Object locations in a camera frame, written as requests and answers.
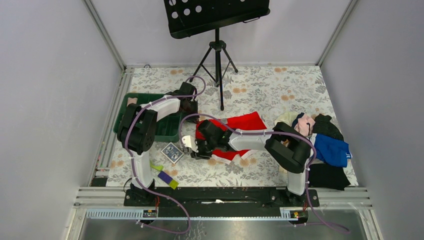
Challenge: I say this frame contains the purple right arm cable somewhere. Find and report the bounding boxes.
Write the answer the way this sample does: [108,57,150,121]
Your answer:
[178,113,351,234]

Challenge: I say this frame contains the blue playing card box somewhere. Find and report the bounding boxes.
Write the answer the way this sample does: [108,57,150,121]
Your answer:
[160,142,184,164]

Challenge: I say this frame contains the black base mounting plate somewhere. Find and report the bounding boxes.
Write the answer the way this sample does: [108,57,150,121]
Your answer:
[123,187,320,218]

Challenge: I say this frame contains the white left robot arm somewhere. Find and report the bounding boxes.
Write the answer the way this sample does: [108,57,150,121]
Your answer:
[113,82,198,206]

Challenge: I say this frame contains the floral patterned table mat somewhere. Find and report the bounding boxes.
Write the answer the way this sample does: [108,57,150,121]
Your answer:
[106,66,341,187]

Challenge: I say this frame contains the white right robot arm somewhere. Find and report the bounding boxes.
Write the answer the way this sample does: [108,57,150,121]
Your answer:
[182,120,314,206]

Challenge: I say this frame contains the red underwear white trim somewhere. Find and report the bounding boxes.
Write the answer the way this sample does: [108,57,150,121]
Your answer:
[195,111,267,164]

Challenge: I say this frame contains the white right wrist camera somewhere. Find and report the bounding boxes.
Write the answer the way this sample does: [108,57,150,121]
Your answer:
[180,135,199,154]

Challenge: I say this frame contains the pink garment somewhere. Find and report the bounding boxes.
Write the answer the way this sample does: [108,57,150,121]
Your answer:
[292,114,316,137]

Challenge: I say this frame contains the purple and green block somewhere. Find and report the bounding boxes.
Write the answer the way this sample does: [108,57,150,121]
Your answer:
[157,171,179,190]

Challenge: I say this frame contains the pink rolled cloth in tray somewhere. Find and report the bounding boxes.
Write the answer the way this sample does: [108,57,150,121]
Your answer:
[126,97,138,106]

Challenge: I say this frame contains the lime green plastic piece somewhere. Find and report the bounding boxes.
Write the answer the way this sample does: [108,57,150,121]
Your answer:
[149,162,164,172]

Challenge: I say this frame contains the black music stand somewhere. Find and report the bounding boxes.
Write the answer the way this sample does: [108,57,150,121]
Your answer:
[163,0,271,111]

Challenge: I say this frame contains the green plastic divided tray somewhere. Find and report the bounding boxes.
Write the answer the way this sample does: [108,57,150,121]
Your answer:
[113,92,183,143]

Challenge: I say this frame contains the black mesh garment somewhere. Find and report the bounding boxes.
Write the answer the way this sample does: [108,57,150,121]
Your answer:
[312,114,344,141]

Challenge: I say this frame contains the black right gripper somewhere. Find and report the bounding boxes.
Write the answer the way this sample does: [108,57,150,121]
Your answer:
[191,138,218,161]

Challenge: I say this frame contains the pale yellow-green garment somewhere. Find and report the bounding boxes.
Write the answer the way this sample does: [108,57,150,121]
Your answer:
[274,111,304,128]

